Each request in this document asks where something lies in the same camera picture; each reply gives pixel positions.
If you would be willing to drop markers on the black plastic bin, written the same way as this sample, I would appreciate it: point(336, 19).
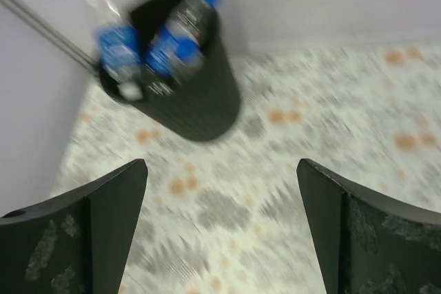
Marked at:
point(203, 108)

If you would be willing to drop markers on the Pepsi bottle blue cap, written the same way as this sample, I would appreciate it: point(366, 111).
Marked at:
point(186, 60)

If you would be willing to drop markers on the floral table mat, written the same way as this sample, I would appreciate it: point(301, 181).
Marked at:
point(226, 217)

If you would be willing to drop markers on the blue label bottle white cap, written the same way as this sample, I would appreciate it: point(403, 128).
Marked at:
point(116, 40)

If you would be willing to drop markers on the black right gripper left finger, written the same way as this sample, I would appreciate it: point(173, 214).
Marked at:
point(76, 242)

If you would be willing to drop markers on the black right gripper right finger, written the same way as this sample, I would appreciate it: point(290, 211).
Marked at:
point(365, 241)

